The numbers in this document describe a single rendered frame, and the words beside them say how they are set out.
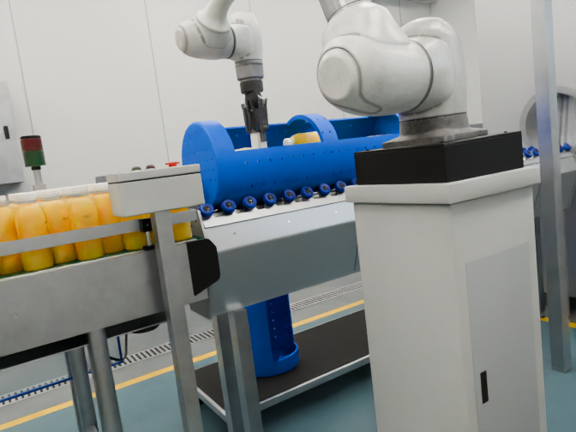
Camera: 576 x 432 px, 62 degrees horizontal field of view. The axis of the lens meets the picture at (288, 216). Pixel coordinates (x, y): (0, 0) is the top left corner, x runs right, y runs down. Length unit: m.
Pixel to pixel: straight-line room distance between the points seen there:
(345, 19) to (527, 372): 0.89
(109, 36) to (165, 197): 3.92
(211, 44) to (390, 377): 1.04
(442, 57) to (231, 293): 0.91
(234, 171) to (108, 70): 3.56
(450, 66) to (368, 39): 0.24
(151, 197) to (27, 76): 3.71
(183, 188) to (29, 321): 0.45
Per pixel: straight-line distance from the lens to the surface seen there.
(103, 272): 1.26
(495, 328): 1.17
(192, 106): 5.12
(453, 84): 1.15
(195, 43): 1.50
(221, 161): 1.45
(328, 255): 1.72
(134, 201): 1.15
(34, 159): 1.79
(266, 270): 1.58
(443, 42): 1.15
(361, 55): 0.95
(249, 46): 1.60
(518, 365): 1.28
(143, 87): 4.99
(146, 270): 1.28
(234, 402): 1.82
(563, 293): 2.45
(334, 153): 1.68
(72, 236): 1.26
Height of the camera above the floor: 1.09
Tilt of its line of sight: 7 degrees down
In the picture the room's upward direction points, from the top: 7 degrees counter-clockwise
